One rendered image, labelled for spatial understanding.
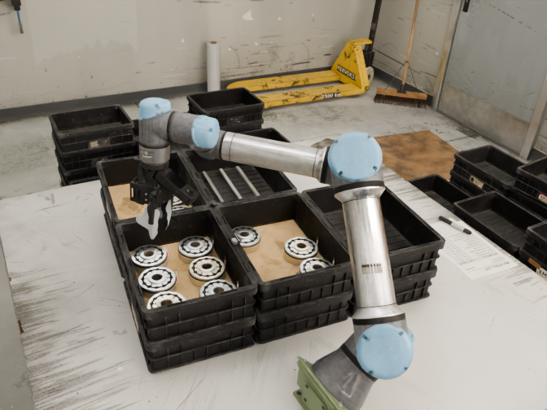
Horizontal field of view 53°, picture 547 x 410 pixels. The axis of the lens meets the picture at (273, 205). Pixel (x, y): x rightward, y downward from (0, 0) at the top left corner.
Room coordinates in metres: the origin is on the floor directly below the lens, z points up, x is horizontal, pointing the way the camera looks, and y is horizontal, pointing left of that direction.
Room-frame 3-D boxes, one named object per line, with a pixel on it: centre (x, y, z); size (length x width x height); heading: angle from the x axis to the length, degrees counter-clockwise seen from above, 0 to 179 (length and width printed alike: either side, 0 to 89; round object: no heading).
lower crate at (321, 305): (1.31, -0.03, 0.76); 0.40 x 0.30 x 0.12; 25
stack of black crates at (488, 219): (2.18, -1.10, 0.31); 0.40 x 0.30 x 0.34; 30
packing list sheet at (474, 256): (1.61, -0.70, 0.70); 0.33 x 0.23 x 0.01; 30
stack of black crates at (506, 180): (2.72, -1.24, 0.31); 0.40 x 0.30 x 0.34; 30
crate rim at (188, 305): (1.18, 0.24, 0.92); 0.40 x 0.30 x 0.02; 25
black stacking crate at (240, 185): (1.67, 0.14, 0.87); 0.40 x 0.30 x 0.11; 25
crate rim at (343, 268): (1.31, -0.03, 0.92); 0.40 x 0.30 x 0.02; 25
